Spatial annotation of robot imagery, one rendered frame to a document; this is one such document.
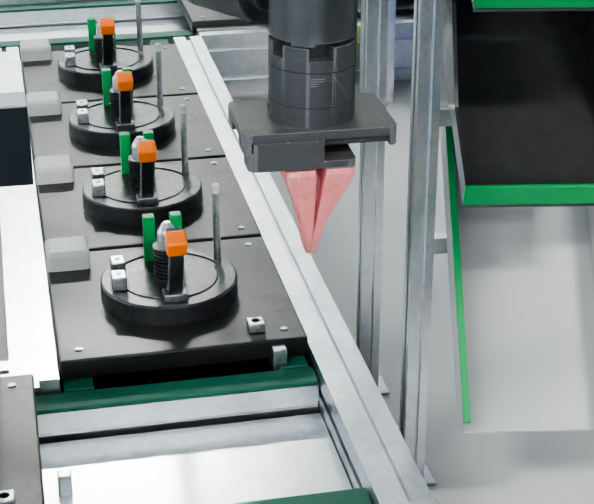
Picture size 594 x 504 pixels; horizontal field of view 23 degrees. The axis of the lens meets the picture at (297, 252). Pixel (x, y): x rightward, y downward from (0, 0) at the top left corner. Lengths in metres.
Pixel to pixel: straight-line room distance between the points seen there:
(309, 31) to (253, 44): 1.48
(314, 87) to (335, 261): 0.91
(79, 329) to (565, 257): 0.48
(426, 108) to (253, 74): 1.20
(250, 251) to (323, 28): 0.70
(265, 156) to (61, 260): 0.66
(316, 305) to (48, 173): 0.43
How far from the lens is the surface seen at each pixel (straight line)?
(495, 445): 1.47
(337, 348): 1.42
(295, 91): 0.93
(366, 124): 0.95
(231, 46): 2.39
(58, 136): 1.94
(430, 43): 1.22
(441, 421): 1.50
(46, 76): 2.18
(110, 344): 1.42
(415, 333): 1.32
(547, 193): 1.16
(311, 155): 0.94
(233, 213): 1.68
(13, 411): 1.32
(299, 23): 0.91
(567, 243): 1.30
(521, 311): 1.28
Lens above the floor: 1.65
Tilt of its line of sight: 25 degrees down
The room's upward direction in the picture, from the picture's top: straight up
